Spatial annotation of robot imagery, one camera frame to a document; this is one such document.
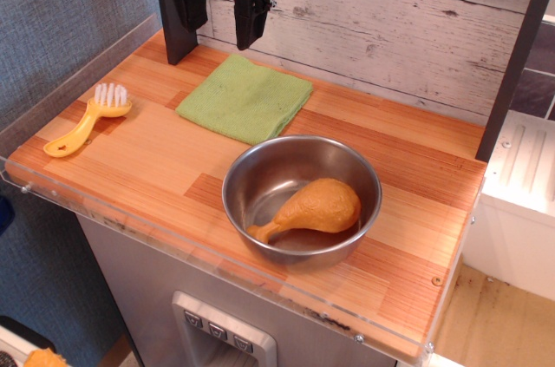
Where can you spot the dark grey left post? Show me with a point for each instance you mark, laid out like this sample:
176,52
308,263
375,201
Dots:
179,41

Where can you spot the dark grey post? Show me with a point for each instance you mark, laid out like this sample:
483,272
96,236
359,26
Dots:
521,50
179,41

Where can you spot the yellow brush white bristles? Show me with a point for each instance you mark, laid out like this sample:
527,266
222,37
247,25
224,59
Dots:
110,100

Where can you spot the grey toy fridge cabinet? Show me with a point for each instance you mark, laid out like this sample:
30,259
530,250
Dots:
142,279

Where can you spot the stainless steel pot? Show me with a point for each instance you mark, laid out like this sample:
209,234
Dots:
263,178

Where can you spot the clear acrylic front guard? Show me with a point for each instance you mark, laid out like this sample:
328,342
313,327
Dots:
179,209

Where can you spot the white toy sink unit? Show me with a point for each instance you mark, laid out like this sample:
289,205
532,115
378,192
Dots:
512,235

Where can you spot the green folded cloth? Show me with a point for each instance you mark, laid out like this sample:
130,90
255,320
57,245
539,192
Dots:
244,101

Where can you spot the orange toy chicken drumstick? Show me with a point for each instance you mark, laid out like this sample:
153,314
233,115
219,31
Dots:
325,205

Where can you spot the silver dispenser panel with buttons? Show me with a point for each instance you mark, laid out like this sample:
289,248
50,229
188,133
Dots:
212,337

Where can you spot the orange toy in corner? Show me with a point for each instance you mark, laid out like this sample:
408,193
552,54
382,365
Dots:
44,358

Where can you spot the dark grey right post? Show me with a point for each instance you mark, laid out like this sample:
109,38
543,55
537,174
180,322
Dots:
521,50

